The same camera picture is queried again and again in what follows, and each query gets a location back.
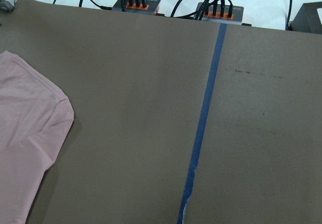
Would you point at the pink Snoopy t-shirt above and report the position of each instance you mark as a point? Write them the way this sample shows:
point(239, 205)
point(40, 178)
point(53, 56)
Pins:
point(36, 117)

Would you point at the brown paper table cover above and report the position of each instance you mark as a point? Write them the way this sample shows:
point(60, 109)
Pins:
point(175, 121)

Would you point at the left orange-port usb hub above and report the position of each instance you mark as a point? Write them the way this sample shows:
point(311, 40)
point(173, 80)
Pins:
point(151, 7)

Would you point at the dark grey box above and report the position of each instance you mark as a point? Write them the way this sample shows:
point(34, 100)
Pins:
point(307, 19)

